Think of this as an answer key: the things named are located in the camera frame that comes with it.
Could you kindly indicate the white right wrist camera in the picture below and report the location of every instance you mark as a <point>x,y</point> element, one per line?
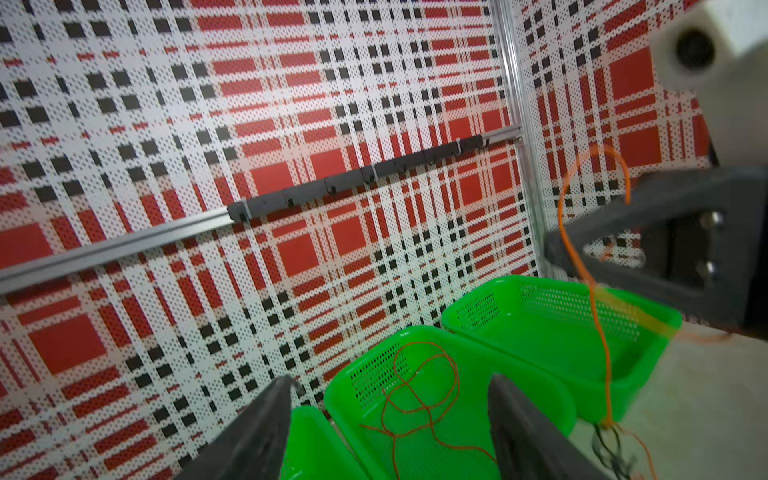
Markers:
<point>718,51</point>

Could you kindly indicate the green plastic basket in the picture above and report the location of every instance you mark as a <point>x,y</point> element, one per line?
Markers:
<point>315,451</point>
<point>416,405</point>
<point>602,345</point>

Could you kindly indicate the middle green plastic basket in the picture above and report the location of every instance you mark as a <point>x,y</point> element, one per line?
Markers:
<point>416,405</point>

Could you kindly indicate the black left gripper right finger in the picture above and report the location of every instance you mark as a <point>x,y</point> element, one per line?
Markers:
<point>527,444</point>

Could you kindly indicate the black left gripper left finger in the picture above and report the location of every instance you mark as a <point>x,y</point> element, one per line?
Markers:
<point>253,446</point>

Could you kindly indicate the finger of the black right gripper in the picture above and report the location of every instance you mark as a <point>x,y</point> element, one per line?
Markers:
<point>702,233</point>

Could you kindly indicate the right green plastic basket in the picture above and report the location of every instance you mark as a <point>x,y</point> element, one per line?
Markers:
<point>602,345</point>

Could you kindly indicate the black hook rail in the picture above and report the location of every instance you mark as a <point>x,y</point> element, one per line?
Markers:
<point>264,205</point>

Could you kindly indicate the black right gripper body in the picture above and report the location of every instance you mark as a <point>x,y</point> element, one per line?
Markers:
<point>755,319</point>

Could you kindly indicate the left green plastic basket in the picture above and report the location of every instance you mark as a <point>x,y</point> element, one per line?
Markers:
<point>315,451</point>

